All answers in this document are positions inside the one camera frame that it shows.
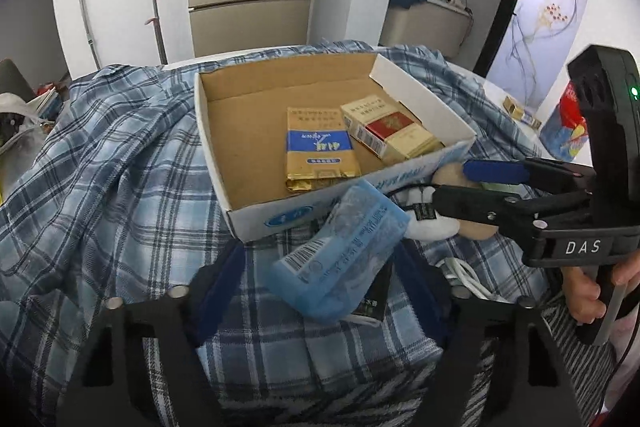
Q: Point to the red cigarette pack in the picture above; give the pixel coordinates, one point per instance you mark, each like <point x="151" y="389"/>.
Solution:
<point x="389" y="134"/>

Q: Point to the blue plaid shirt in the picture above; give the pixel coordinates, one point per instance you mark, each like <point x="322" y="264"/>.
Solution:
<point x="119" y="203"/>

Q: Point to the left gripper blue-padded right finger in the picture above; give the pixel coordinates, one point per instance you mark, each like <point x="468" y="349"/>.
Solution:
<point x="427" y="289"/>

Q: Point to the white plastic bag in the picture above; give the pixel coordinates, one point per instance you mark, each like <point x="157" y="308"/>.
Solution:
<point x="23" y="132"/>

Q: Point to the grey mop handle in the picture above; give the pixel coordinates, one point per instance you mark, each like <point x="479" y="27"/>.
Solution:
<point x="89" y="33"/>

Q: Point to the cardboard tray box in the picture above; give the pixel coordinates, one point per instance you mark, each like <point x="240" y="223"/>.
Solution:
<point x="273" y="142"/>

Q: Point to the blue tissue pack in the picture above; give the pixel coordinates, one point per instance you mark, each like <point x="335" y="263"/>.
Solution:
<point x="326" y="278"/>

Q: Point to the gold cigarette pack on table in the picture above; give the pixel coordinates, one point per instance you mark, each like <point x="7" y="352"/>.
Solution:
<point x="520" y="114"/>

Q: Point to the grey chair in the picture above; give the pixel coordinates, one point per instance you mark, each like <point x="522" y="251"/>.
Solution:
<point x="12" y="81"/>

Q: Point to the beige bathroom vanity cabinet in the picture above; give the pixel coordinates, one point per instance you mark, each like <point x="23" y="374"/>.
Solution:
<point x="434" y="24"/>

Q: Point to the tan round bear pad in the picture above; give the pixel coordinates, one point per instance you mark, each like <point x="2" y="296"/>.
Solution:
<point x="452" y="175"/>

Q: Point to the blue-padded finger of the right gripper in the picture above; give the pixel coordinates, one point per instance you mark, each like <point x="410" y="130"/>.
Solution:
<point x="551" y="176"/>
<point x="513" y="216"/>

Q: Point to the black Face tissue pack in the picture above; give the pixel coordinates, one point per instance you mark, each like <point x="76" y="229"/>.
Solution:
<point x="371" y="309"/>

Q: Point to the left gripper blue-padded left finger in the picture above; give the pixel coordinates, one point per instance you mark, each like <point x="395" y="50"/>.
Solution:
<point x="210" y="292"/>

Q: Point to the gold blue cigarette pack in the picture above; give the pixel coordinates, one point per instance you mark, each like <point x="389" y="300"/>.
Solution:
<point x="319" y="152"/>

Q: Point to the open magazine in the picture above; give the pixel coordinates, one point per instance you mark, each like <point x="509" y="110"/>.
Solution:
<point x="47" y="105"/>

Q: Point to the red-tipped pole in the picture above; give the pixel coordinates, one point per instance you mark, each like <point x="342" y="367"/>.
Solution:
<point x="158" y="33"/>

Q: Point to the person's right hand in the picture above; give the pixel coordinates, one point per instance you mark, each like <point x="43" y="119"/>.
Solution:
<point x="582" y="294"/>

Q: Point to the frosted glass sliding door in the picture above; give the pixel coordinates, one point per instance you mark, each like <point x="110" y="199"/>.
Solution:
<point x="527" y="46"/>

